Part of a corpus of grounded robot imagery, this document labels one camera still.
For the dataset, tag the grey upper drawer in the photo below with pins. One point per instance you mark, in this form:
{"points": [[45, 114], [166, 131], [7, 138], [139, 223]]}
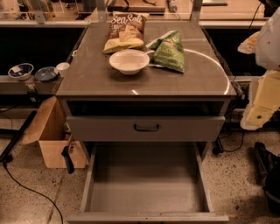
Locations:
{"points": [[121, 128]]}

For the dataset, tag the black handled tool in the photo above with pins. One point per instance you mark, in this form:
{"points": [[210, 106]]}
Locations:
{"points": [[66, 156]]}

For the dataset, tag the green jalapeno chip bag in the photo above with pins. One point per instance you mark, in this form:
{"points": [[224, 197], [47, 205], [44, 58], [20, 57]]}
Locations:
{"points": [[168, 51]]}

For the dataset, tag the grey drawer cabinet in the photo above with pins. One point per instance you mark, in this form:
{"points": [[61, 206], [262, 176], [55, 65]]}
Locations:
{"points": [[92, 87]]}

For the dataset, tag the cardboard box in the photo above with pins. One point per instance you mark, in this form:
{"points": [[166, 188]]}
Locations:
{"points": [[47, 129]]}

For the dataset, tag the black drawer handle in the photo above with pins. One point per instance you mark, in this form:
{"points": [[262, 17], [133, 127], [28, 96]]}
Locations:
{"points": [[154, 128]]}

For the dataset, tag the brown sea salt chip bag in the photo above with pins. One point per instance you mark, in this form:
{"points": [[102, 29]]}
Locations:
{"points": [[126, 31]]}

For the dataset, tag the small white cup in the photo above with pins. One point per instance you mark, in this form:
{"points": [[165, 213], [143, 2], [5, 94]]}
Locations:
{"points": [[62, 67]]}

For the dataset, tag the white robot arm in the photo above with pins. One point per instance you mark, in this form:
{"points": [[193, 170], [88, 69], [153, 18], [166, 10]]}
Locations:
{"points": [[265, 45]]}

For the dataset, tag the black bag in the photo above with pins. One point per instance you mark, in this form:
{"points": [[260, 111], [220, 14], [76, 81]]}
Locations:
{"points": [[269, 168]]}

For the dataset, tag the open grey lower drawer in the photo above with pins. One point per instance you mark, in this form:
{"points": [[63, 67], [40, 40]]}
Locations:
{"points": [[146, 183]]}

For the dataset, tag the dark blue bowl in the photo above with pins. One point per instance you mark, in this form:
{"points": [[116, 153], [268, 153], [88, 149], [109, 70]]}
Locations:
{"points": [[45, 74]]}

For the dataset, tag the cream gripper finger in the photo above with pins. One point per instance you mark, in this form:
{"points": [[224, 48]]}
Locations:
{"points": [[248, 46], [265, 103]]}

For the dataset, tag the blue and white bowl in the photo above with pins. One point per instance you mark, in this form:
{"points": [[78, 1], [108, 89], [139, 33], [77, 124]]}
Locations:
{"points": [[21, 72]]}

